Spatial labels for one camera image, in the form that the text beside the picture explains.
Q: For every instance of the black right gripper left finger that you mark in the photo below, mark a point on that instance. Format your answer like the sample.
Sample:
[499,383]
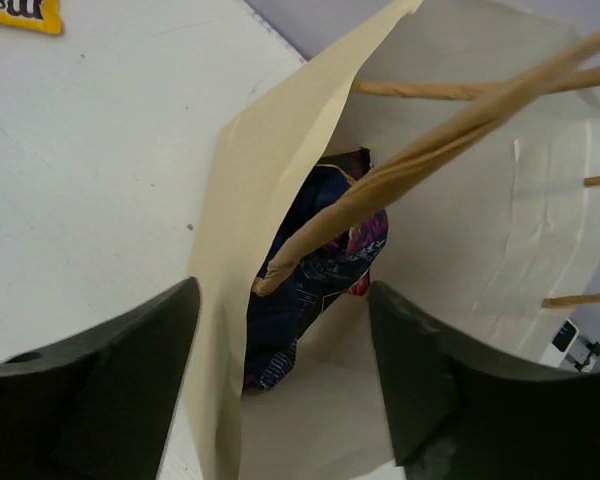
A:
[99,404]

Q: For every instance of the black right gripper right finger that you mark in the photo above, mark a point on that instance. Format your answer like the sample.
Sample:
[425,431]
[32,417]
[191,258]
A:
[458,408]

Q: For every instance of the beige paper bag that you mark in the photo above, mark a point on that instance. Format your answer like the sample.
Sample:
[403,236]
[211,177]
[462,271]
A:
[484,135]

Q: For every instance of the yellow M&M's packet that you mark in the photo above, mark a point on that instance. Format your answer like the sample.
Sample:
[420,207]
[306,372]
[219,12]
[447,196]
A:
[41,16]

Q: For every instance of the aluminium table frame rail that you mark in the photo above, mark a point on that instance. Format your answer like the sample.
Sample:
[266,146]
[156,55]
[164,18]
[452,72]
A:
[570,350]

